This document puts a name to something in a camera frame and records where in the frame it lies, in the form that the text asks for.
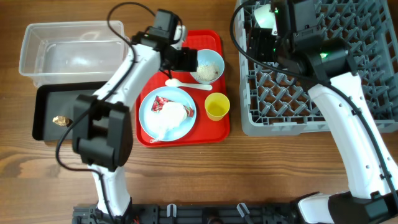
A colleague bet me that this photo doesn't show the walnut shell scraps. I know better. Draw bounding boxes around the walnut shell scraps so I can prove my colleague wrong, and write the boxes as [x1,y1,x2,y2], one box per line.
[52,116,71,126]

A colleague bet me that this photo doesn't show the green bowl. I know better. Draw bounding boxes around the green bowl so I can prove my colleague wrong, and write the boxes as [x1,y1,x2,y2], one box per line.
[254,4,277,35]

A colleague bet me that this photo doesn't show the white rice leftovers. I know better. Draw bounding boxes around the white rice leftovers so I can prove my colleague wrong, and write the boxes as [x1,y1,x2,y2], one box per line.
[193,63,221,82]

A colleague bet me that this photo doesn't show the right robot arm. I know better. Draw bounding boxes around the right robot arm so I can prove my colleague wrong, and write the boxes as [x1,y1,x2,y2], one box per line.
[248,1,397,223]

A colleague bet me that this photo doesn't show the yellow plastic cup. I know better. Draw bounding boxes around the yellow plastic cup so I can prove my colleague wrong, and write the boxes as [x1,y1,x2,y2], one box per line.
[205,93,230,121]

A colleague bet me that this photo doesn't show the light blue bowl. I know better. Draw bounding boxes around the light blue bowl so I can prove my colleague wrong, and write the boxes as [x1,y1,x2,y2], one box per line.
[190,49,225,84]

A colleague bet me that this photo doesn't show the red serving tray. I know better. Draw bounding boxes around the red serving tray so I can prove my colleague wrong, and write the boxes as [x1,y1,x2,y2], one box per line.
[134,29,231,147]

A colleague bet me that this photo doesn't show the light blue plate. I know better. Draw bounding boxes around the light blue plate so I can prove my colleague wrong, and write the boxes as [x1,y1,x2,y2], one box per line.
[139,86,197,142]

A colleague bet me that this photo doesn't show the black plastic tray bin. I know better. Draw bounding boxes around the black plastic tray bin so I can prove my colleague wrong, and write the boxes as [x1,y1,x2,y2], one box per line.
[32,82,105,141]

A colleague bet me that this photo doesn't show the white tissue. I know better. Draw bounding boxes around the white tissue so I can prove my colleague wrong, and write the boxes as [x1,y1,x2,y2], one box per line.
[150,102,188,142]

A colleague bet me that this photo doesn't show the white plastic spoon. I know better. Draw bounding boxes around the white plastic spoon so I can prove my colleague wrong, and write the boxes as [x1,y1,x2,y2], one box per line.
[165,78,213,91]

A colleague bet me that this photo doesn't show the grey dishwasher rack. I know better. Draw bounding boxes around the grey dishwasher rack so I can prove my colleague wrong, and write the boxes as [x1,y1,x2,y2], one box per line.
[239,0,397,136]

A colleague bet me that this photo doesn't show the clear plastic storage bin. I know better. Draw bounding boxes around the clear plastic storage bin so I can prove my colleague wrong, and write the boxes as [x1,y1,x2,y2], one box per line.
[19,21,128,87]

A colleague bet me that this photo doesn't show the red snack wrapper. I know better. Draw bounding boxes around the red snack wrapper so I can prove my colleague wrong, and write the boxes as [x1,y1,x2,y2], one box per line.
[151,96,195,117]

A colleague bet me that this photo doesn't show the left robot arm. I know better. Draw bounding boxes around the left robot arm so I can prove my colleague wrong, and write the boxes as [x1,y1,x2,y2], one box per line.
[68,9,198,223]

